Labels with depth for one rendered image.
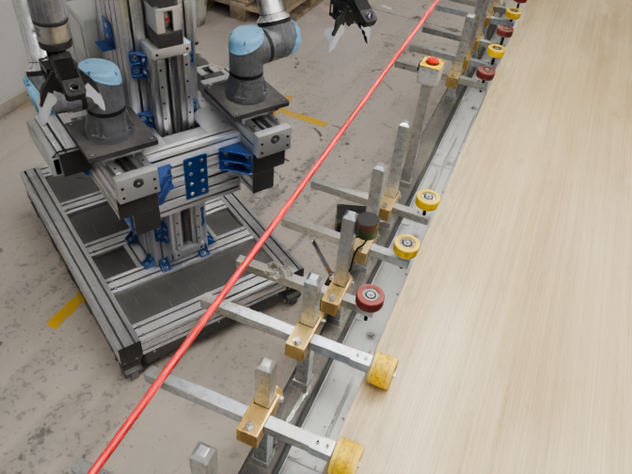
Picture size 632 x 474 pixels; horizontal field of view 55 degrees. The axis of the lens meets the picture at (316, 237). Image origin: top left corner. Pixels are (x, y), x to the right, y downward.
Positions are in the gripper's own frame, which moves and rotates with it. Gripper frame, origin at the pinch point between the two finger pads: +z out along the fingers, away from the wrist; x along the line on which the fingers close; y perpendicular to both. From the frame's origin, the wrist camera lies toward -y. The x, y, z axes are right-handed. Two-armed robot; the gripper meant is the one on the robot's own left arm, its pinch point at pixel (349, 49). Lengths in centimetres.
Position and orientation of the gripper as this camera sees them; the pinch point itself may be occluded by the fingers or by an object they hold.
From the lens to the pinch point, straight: 196.5
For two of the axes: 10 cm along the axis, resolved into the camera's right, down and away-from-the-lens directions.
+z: -0.7, 7.3, 6.8
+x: -8.2, 3.5, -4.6
